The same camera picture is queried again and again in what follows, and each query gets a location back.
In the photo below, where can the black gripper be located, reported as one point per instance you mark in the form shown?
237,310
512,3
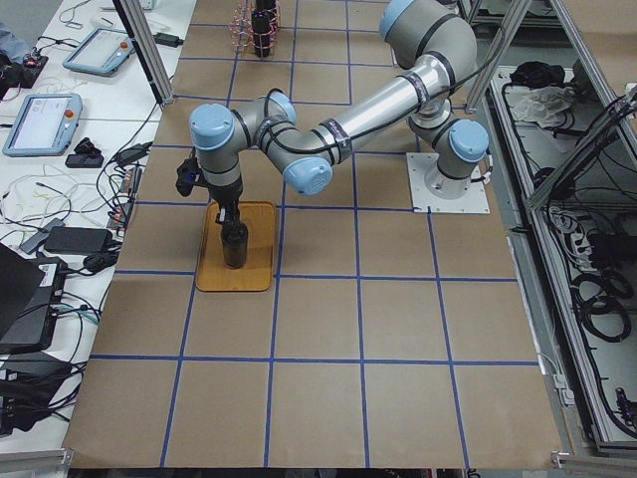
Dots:
225,193

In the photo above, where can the dark wine bottle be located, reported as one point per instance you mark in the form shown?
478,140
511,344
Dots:
235,246
264,25

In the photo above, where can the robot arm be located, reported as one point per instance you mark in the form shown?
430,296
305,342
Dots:
436,51

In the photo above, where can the wooden tray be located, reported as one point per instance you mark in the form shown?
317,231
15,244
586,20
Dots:
212,275

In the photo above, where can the black power adapter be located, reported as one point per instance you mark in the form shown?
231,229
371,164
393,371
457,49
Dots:
169,40

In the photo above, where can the teach pendant far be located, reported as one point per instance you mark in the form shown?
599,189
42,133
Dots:
102,52

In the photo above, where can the teach pendant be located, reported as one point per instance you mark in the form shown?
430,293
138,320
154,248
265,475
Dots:
102,52
44,126

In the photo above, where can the teach pendant near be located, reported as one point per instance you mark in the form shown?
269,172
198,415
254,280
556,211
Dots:
44,126

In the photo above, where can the black laptop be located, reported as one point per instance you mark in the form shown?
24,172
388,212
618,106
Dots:
30,288

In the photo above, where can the copper wire bottle basket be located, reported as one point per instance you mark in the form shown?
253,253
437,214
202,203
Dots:
240,28

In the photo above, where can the aluminium frame post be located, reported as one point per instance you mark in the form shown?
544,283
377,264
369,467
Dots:
135,24

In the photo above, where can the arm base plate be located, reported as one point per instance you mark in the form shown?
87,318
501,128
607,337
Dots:
432,192

